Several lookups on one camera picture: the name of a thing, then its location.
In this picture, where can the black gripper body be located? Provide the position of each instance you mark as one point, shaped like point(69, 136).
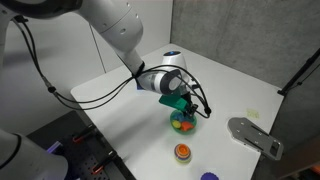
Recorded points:
point(189, 102)

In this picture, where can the green bowl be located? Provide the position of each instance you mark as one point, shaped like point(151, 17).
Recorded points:
point(176, 130)

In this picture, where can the blue toy piece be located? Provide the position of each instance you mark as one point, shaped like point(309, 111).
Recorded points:
point(179, 117)

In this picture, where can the orange star toy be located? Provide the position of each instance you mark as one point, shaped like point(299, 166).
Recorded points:
point(186, 126)

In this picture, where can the yellow toy piece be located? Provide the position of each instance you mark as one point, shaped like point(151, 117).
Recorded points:
point(176, 124)

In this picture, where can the orange round toy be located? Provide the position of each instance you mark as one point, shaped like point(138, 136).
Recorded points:
point(182, 153)

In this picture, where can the purple ridged toy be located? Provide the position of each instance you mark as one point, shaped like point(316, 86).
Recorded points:
point(209, 176)

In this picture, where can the grey metal plate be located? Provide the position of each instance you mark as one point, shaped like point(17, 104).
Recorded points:
point(255, 137)

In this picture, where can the red and black clamp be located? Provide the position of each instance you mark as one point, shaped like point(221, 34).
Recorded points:
point(104, 162)
point(84, 134)

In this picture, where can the black tripod pole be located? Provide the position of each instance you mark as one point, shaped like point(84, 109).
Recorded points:
point(300, 74)

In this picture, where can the black perforated board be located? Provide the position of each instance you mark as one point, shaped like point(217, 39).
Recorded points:
point(80, 156)

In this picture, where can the purple lit strip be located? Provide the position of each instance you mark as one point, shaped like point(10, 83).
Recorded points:
point(54, 147)

